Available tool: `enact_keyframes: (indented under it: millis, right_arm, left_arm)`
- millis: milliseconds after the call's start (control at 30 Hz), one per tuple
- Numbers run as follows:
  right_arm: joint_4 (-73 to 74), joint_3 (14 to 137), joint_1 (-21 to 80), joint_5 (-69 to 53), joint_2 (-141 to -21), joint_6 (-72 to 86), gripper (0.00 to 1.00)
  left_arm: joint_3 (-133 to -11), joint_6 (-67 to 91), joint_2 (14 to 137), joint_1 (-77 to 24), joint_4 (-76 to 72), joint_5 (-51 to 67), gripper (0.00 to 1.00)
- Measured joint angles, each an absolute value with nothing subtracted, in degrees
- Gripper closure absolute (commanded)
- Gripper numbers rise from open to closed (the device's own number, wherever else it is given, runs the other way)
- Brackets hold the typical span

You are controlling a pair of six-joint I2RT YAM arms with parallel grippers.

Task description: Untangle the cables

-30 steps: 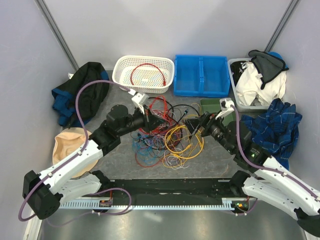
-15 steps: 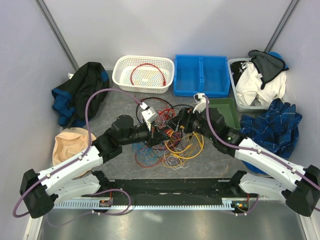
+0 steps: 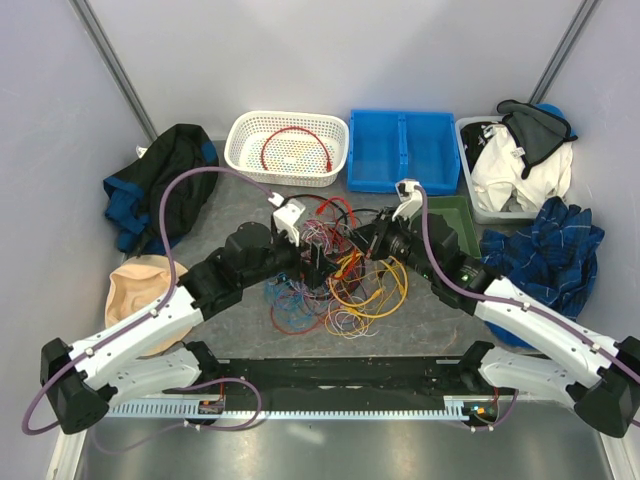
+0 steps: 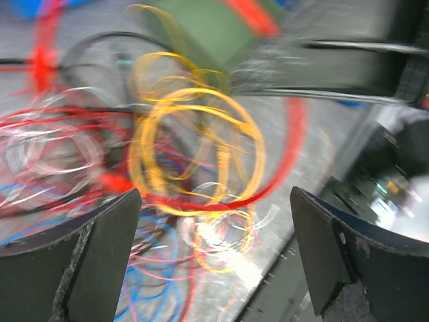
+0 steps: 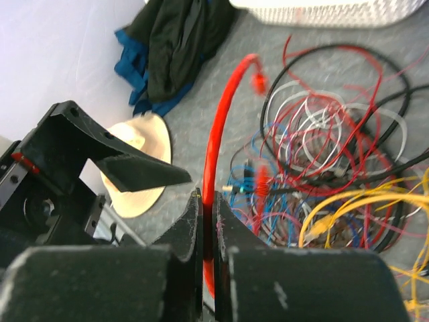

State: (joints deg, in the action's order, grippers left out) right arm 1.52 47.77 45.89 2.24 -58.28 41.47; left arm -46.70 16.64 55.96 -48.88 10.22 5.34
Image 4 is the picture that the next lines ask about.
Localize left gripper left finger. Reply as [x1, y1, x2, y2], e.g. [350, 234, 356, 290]
[1, 189, 141, 321]

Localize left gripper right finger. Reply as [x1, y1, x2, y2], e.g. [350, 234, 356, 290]
[290, 186, 428, 321]

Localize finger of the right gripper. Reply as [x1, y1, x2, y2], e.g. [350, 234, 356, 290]
[231, 39, 428, 104]

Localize green plastic tray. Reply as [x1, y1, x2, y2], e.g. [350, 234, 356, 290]
[141, 1, 290, 72]

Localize thin blue wire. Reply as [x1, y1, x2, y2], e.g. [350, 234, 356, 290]
[0, 180, 188, 322]

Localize yellow ethernet cable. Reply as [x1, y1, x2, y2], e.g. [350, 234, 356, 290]
[125, 3, 269, 274]

